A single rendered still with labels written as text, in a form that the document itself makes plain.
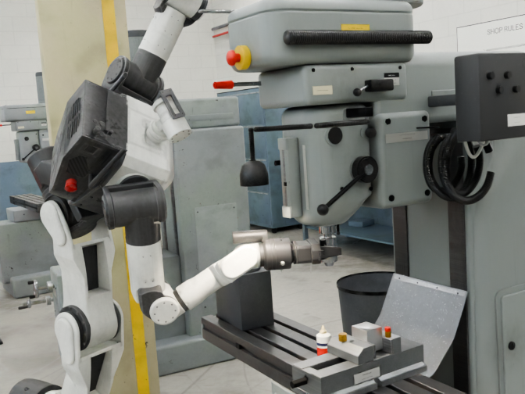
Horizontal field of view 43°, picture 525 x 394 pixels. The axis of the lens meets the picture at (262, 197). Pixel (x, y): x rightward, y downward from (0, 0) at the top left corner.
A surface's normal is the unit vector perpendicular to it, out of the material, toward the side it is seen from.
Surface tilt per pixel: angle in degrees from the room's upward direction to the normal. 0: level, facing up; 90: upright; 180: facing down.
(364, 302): 94
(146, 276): 102
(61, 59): 90
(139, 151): 58
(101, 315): 81
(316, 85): 90
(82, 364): 97
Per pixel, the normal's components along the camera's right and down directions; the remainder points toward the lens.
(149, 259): 0.30, 0.29
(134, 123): 0.64, -0.51
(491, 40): -0.86, 0.12
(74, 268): -0.57, 0.53
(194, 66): 0.50, 0.07
